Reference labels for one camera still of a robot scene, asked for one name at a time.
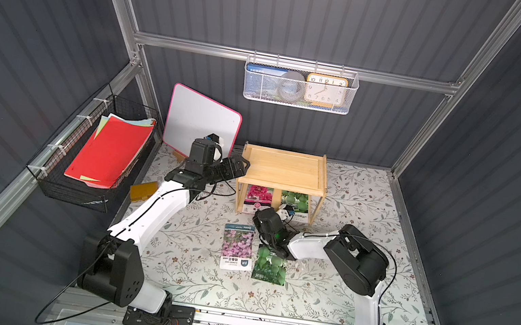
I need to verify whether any pink flower seed bag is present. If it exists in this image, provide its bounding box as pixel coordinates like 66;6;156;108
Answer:
241;184;274;215

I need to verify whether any wooden two-tier shelf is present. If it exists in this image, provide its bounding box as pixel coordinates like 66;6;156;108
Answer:
234;142;328;226

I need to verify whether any purple flower seed bag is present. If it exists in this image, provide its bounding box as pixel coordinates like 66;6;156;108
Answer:
219;223;256;272

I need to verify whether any green gourd seed bag bottom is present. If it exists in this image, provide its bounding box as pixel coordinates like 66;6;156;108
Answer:
280;190;311;223

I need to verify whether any green gourd seed bag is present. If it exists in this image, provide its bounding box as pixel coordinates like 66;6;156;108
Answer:
251;245;287;287
280;190;311;223

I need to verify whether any green gourd seed bag top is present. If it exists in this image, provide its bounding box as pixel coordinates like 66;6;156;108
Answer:
251;245;287;287

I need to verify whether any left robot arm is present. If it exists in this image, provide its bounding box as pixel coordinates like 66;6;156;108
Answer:
75;136;251;319

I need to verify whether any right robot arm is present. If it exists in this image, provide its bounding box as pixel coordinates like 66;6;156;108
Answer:
253;208;391;325

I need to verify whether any wooden whiteboard easel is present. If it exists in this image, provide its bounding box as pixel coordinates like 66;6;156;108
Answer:
172;150;187;164

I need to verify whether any pink framed whiteboard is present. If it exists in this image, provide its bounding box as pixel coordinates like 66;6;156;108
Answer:
163;83;243;158

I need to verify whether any yellow sponge block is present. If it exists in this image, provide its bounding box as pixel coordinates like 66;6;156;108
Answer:
129;182;159;203

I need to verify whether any grey tape roll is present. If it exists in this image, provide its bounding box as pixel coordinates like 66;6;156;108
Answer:
278;70;306;103

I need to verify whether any blue box in basket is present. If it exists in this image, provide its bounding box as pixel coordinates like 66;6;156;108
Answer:
243;63;288;101

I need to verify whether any red paper folder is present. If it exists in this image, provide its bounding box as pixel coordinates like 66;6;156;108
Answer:
64;114;156;189

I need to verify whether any yellow square clock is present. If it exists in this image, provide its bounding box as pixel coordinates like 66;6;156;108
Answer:
304;73;349;108

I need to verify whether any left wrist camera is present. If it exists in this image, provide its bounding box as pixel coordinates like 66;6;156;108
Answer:
205;133;222;149

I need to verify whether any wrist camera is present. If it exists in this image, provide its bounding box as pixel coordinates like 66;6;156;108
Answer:
277;206;295;220
205;133;222;149

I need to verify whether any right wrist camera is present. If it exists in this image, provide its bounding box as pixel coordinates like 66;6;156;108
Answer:
277;206;295;220

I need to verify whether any white wire wall basket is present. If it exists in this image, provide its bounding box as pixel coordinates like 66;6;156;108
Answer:
243;54;360;116

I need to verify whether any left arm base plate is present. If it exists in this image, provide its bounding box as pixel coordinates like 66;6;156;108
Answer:
122;304;196;325

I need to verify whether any black wire side basket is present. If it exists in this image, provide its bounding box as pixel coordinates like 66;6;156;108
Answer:
27;95;160;213

